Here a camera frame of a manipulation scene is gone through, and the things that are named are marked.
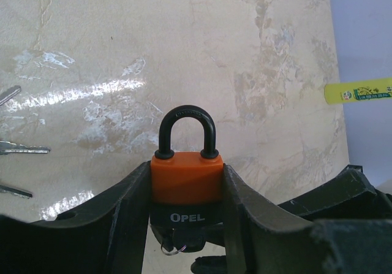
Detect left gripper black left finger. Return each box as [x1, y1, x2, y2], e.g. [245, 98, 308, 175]
[1, 162, 151, 273]

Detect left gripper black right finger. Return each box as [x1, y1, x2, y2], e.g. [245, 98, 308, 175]
[223, 165, 391, 273]

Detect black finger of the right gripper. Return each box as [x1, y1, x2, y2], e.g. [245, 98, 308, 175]
[279, 165, 391, 221]
[190, 256, 228, 274]

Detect orange black padlock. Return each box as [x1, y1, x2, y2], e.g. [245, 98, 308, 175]
[150, 105, 224, 229]

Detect black key bunch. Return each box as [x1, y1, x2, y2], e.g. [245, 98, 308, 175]
[1, 85, 51, 198]

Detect yellow glue bottle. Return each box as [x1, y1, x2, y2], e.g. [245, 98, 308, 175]
[324, 77, 391, 105]

